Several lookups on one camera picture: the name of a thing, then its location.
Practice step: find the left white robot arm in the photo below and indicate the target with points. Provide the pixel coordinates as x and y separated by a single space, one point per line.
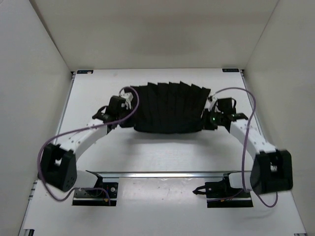
57 163

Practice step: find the corner label sticker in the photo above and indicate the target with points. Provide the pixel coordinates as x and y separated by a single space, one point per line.
230 70
84 72

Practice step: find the right corner label sticker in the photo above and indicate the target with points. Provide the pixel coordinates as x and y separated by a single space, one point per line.
230 70

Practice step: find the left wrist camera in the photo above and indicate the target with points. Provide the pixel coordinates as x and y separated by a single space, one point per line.
127 99

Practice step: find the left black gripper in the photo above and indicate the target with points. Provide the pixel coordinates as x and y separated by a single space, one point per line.
131 122

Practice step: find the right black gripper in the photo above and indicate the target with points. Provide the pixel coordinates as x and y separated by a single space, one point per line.
205 125

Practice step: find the black pleated skirt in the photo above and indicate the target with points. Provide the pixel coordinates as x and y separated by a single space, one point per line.
168 108

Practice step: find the left corner label sticker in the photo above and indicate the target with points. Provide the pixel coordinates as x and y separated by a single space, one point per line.
84 72

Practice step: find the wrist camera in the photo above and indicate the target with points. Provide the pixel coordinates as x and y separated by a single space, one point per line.
127 99
212 99

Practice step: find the aluminium table rail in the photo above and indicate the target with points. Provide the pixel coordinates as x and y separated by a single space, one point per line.
161 174

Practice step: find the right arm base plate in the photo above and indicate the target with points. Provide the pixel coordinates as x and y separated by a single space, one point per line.
221 194

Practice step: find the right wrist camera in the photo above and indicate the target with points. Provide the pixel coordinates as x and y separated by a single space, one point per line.
212 99

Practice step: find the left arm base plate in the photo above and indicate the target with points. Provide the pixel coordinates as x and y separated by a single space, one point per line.
98 191

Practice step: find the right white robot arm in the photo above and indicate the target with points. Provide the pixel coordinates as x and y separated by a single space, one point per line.
272 168

